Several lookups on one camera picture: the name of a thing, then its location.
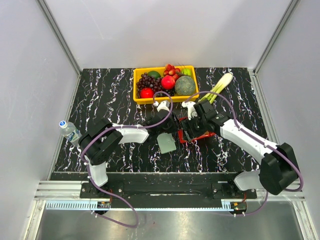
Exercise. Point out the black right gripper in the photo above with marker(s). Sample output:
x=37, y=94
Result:
x=187, y=124

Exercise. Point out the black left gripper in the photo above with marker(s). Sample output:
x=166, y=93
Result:
x=175, y=124

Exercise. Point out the red plastic card tray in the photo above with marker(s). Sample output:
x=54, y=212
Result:
x=183, y=138

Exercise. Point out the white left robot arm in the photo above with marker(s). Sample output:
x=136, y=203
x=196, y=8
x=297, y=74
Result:
x=99, y=143

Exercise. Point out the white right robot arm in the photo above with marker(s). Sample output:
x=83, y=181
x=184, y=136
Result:
x=277, y=163

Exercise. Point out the yellow plastic fruit bin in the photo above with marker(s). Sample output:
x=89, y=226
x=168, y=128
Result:
x=137, y=72

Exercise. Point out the green netted melon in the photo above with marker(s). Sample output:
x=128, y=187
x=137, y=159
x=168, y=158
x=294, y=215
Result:
x=185, y=86

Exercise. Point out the red pomegranate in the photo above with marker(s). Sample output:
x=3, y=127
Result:
x=168, y=82

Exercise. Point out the red round fruit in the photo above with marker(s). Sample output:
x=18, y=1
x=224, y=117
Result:
x=146, y=92

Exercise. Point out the dark purple grape bunch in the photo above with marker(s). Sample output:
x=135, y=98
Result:
x=146, y=81

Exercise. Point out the green avocado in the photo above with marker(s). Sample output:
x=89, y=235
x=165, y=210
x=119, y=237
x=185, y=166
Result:
x=154, y=74

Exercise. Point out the green apple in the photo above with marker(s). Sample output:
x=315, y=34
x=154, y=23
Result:
x=186, y=72

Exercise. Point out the green spring onion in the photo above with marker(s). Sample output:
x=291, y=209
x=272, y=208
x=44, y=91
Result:
x=221, y=85

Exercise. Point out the clear plastic water bottle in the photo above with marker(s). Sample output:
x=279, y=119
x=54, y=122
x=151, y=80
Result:
x=69, y=131

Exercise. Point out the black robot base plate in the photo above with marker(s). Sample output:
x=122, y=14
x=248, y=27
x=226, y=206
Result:
x=160, y=191

